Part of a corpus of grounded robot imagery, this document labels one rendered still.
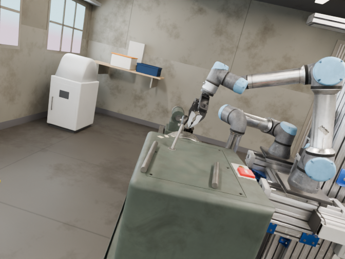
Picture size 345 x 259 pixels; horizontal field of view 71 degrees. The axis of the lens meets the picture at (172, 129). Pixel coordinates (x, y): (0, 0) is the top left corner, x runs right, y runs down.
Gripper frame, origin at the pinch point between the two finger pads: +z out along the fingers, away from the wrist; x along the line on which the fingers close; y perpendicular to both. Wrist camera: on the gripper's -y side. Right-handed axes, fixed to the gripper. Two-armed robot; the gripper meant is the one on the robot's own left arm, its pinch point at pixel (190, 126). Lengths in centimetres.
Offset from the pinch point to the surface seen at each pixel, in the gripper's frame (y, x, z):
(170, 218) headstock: -57, 2, 18
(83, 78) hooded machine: 296, 148, 71
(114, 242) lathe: -5, 8, 82
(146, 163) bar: -47, 16, 8
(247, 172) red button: -32.6, -24.2, 0.1
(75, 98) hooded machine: 283, 146, 106
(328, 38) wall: 387, -230, -196
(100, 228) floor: 67, 17, 140
